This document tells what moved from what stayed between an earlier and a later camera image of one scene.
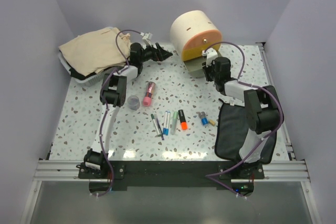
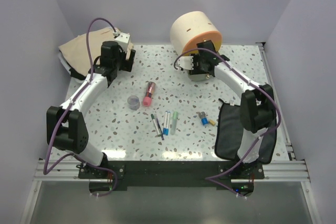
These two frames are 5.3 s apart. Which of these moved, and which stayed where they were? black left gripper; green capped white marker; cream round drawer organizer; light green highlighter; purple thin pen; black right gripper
Moved: black left gripper; black right gripper
Stayed: light green highlighter; purple thin pen; green capped white marker; cream round drawer organizer
